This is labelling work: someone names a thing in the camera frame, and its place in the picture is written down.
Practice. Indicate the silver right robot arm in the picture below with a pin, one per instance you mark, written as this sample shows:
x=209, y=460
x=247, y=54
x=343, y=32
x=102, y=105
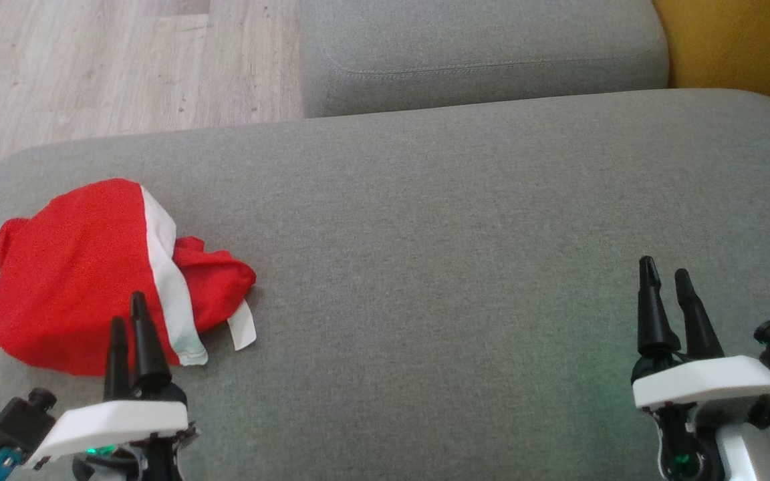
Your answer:
x=749, y=454

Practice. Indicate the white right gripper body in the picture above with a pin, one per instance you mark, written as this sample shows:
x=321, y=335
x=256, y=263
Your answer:
x=706, y=381

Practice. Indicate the large grey sofa seat cushion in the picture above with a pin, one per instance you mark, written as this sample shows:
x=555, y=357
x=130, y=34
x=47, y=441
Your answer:
x=425, y=267

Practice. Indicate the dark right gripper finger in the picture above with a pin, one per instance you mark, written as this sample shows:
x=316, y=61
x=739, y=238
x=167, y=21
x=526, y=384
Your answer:
x=699, y=327
x=654, y=321

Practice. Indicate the long yellow sofa backrest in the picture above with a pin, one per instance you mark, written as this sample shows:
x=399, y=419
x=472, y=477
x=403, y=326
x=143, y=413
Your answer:
x=746, y=47

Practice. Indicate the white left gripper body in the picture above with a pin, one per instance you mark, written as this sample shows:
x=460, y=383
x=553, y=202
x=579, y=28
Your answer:
x=111, y=424

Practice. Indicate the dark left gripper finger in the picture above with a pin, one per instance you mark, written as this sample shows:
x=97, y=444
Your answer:
x=150, y=354
x=117, y=361

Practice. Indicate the red shorts with white stripe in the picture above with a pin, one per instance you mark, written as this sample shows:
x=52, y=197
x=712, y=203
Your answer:
x=71, y=280

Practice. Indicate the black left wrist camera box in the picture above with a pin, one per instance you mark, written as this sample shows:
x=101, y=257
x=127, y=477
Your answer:
x=17, y=421

